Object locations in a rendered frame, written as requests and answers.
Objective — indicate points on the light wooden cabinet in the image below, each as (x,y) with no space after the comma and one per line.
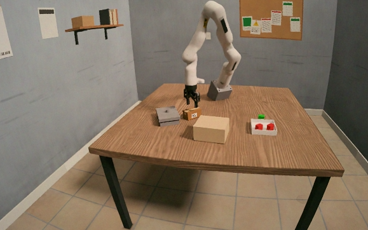
(211,129)

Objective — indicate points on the grey lid with small knob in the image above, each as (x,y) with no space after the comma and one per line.
(167,114)

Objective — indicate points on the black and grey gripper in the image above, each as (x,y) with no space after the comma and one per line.
(190,91)

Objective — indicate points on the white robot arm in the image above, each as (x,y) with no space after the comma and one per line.
(217,13)

